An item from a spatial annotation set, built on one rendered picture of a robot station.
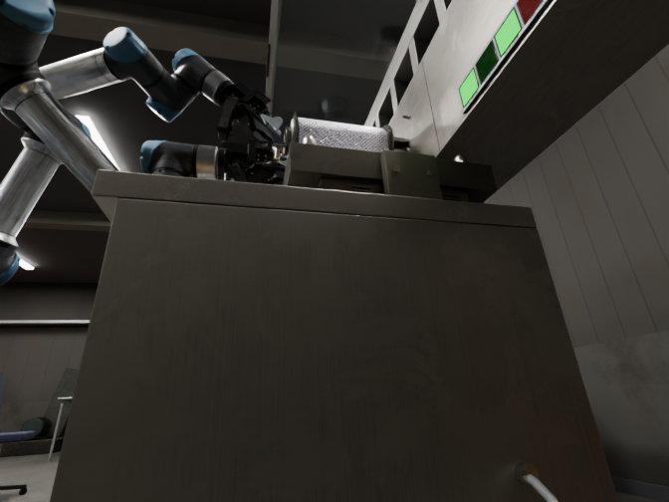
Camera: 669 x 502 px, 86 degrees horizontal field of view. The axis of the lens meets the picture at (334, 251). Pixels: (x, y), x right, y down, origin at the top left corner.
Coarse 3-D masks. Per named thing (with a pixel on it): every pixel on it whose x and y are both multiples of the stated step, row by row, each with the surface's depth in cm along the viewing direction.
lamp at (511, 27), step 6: (510, 18) 61; (516, 18) 60; (504, 24) 63; (510, 24) 61; (516, 24) 60; (504, 30) 63; (510, 30) 61; (516, 30) 60; (498, 36) 64; (504, 36) 63; (510, 36) 61; (498, 42) 64; (504, 42) 62; (510, 42) 61; (504, 48) 62
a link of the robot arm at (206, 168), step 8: (200, 144) 78; (200, 152) 76; (208, 152) 76; (216, 152) 77; (200, 160) 76; (208, 160) 76; (216, 160) 77; (200, 168) 76; (208, 168) 76; (216, 168) 77; (200, 176) 78; (208, 176) 78; (216, 176) 79
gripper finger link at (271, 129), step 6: (270, 120) 92; (276, 120) 92; (282, 120) 93; (258, 126) 91; (264, 126) 90; (270, 126) 90; (276, 126) 91; (270, 132) 90; (276, 132) 90; (276, 138) 91; (282, 138) 91
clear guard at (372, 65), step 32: (288, 0) 127; (320, 0) 121; (352, 0) 115; (384, 0) 109; (288, 32) 137; (320, 32) 130; (352, 32) 123; (384, 32) 116; (288, 64) 149; (320, 64) 140; (352, 64) 132; (384, 64) 125; (288, 96) 163; (320, 96) 152; (352, 96) 142
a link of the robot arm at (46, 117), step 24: (0, 72) 65; (24, 72) 68; (0, 96) 67; (24, 96) 68; (48, 96) 71; (24, 120) 70; (48, 120) 70; (72, 120) 73; (48, 144) 72; (72, 144) 72; (96, 144) 76; (72, 168) 74; (96, 168) 74
